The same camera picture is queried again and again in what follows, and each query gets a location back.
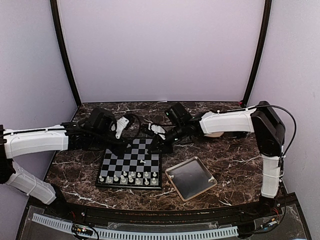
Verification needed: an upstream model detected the left black frame post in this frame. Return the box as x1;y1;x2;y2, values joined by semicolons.
49;0;82;108

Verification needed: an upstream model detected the black front rail base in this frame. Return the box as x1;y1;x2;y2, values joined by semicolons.
16;193;312;240

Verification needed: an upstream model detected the black grey chessboard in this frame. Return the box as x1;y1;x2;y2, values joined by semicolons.
95;138;162;190

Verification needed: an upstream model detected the white queen chess piece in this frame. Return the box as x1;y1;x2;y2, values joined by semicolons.
128;175;134;183

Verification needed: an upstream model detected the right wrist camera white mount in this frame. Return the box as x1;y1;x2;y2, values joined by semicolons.
141;123;166;136

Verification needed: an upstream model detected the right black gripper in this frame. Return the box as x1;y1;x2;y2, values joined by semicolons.
147;122;187;154

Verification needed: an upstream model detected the right black frame post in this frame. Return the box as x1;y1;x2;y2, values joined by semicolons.
241;0;272;107

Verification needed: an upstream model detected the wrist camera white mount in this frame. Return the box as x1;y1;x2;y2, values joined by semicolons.
141;123;166;136
115;116;130;139

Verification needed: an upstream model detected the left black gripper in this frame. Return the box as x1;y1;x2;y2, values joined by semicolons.
90;131;135;157

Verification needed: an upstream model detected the white king chess piece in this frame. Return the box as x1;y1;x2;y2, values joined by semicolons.
120;175;126;183

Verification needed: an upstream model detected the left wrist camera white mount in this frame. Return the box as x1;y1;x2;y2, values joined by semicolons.
115;116;130;139

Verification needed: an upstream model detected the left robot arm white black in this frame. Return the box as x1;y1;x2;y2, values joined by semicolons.
0;107;131;218

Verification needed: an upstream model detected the white bishop chess piece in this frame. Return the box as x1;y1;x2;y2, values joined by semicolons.
135;178;142;185

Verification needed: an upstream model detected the black frame post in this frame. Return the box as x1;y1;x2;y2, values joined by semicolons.
49;0;82;108
241;0;272;107

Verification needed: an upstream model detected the grey slotted cable duct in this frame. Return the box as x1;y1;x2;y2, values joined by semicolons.
31;213;239;240

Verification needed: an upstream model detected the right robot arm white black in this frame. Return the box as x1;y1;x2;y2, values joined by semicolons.
148;101;286;217

